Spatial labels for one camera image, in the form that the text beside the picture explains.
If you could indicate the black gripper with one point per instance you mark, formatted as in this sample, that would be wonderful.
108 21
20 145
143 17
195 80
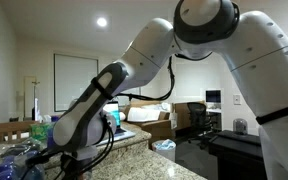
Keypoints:
72 170

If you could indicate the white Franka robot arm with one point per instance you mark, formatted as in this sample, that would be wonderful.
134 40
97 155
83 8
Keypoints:
267 66

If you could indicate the plastic-wrapped water bottle pack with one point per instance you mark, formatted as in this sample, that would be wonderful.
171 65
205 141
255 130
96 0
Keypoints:
7 170

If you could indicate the crumpled clear plastic wrap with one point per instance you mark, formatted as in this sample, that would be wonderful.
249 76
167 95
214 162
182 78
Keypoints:
17 148

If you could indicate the grey laptop computer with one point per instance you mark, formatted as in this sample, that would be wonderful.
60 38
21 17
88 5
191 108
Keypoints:
124 133

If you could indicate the wooden chair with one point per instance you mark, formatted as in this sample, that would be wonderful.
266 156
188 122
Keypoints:
4 128

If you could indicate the white foam packing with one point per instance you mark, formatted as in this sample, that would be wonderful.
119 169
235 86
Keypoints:
147 115

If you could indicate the brown cardboard box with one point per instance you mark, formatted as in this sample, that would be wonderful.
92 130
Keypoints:
180 116
157 128

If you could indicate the white trash bin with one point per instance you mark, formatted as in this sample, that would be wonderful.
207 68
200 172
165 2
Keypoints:
165 153

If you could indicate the black office chair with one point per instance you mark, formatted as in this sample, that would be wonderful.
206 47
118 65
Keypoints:
197 115

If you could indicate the round ceiling light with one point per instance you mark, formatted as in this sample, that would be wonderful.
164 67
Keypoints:
101 22

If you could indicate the small dark screen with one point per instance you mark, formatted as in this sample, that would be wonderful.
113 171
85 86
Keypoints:
213 96

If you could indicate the grey rounded jar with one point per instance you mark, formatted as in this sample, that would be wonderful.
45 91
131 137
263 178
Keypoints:
240 126

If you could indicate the white light switch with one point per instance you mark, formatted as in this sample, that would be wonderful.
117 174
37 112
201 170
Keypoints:
237 99

